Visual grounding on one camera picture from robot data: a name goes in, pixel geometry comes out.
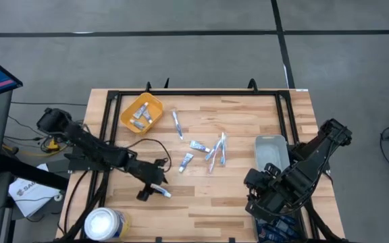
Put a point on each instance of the white paper bag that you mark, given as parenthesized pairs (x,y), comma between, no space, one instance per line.
(29,192)

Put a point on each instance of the small white tape roll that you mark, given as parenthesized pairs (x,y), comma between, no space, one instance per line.
(58,197)

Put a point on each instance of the small white toothpaste tube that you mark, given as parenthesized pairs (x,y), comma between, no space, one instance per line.
(162,191)
(140,110)
(199,146)
(185,162)
(137,124)
(147,116)

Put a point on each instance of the dark translucent plastic bin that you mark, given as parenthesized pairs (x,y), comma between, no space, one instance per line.
(256,231)

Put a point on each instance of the blue toothbrush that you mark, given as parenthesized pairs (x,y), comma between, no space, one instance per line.
(213,150)
(222,148)
(177,125)

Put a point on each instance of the black table clamp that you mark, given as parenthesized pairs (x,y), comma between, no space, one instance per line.
(148,86)
(166,83)
(252,84)

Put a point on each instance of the white lidded canister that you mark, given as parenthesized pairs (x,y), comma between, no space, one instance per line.
(103,225)

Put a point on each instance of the yellow plastic bin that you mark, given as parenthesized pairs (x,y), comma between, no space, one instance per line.
(154,108)

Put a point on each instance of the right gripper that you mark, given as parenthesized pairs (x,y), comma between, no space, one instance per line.
(273,184)

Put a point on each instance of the light grey plastic bin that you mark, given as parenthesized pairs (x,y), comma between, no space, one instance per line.
(270,152)

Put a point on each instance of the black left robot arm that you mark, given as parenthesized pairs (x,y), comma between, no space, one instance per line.
(90,146)

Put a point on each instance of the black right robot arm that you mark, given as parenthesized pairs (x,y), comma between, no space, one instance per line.
(319,152)

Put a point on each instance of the red toothbrush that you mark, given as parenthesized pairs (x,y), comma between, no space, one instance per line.
(213,158)

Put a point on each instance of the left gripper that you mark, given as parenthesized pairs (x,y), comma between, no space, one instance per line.
(145,173)

